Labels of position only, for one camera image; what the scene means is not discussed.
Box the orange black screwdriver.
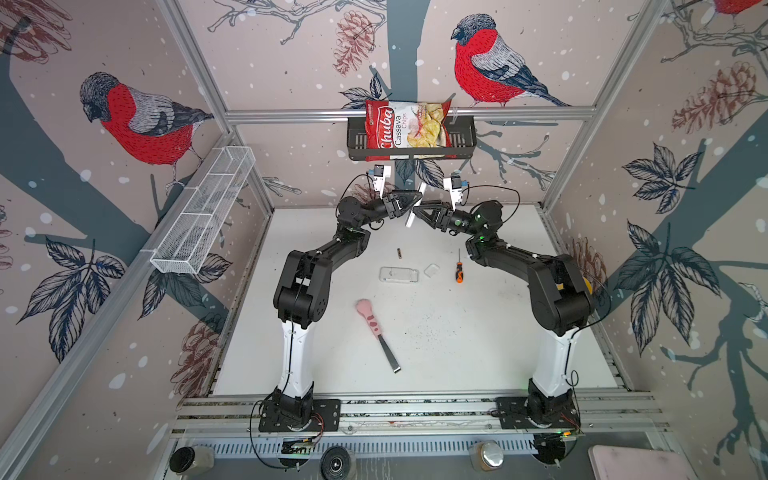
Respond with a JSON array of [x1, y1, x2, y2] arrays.
[[455, 251, 464, 284]]

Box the black round speaker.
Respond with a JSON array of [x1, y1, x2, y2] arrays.
[[320, 446, 357, 480]]

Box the red cassava chips bag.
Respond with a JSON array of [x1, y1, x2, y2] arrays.
[[364, 100, 451, 150]]

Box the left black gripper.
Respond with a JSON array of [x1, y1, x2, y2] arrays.
[[357, 193, 419, 231]]

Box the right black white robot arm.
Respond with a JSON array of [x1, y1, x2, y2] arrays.
[[413, 200, 596, 426]]

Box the pink pad corner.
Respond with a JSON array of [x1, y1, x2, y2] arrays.
[[588, 445, 697, 480]]

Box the black grey cylinder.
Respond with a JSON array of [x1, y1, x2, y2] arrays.
[[169, 445, 215, 476]]

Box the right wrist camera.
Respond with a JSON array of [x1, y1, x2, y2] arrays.
[[443, 173, 468, 210]]

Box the white remote grey buttons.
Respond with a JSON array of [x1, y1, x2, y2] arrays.
[[379, 267, 419, 284]]

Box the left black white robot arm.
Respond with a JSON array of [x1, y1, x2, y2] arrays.
[[272, 190, 423, 425]]

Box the black wall basket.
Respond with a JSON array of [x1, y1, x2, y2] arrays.
[[347, 116, 477, 162]]

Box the silver round cap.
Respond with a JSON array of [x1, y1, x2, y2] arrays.
[[469, 440, 504, 472]]

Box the white wire mesh shelf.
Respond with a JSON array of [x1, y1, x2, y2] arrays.
[[150, 146, 255, 275]]

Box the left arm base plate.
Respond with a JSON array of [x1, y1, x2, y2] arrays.
[[254, 396, 341, 433]]

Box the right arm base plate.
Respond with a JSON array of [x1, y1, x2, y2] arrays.
[[492, 396, 581, 430]]

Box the pink handled scraper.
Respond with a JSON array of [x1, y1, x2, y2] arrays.
[[356, 299, 401, 374]]

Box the white remote green buttons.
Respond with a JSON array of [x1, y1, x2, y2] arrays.
[[406, 182, 427, 228]]

